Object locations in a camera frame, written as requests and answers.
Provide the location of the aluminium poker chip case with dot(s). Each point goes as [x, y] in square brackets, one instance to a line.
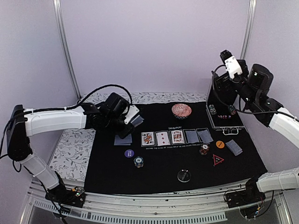
[224, 107]

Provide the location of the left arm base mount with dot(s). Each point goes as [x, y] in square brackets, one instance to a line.
[60, 194]

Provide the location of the black poker mat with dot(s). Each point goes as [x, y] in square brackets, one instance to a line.
[110, 172]

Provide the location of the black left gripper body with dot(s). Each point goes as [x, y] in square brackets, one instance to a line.
[113, 124]

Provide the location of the stack of poker chips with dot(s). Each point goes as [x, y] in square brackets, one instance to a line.
[139, 162]

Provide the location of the orange big blind button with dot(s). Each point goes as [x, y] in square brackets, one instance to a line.
[220, 144]

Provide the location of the aluminium frame post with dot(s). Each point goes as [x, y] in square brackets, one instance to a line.
[248, 28]
[65, 47]

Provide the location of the blue playing card deck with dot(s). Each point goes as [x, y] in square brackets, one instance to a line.
[137, 121]

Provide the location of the face-down cards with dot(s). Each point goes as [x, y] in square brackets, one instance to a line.
[234, 147]
[120, 142]

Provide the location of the face-down community card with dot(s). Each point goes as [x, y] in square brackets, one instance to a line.
[205, 136]
[191, 136]

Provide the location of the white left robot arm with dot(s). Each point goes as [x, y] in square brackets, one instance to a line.
[25, 123]

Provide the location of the left aluminium frame post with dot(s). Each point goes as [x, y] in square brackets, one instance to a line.
[65, 47]

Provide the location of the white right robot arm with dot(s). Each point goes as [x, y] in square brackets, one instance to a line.
[273, 128]

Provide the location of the floral white tablecloth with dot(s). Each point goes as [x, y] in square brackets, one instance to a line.
[71, 155]

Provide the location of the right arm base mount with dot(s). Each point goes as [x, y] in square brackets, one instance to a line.
[249, 195]

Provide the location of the king of diamonds card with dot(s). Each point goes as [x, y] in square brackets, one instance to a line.
[177, 137]

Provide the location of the triangular all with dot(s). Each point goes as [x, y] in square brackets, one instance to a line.
[217, 160]

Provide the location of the red patterned bowl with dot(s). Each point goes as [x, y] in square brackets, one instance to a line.
[181, 111]

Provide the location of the black round dealer button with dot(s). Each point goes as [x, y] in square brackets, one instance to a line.
[184, 175]

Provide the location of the poker chips in case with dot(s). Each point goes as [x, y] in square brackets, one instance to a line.
[212, 109]

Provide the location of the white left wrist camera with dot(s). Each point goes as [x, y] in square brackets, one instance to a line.
[132, 112]

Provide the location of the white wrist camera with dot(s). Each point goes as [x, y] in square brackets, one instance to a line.
[232, 66]
[132, 112]

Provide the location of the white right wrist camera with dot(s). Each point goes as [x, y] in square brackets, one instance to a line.
[232, 66]

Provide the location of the aluminium front rail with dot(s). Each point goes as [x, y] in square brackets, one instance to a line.
[200, 206]

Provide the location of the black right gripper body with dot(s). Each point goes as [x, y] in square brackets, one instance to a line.
[246, 93]

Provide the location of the right aluminium frame post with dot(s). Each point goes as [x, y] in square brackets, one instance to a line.
[248, 28]

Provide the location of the three of diamonds card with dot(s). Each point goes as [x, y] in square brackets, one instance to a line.
[162, 138]

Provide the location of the purple small blind button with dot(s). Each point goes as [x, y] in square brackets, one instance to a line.
[129, 153]

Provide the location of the queen of spades card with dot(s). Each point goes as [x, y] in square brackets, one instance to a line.
[147, 139]

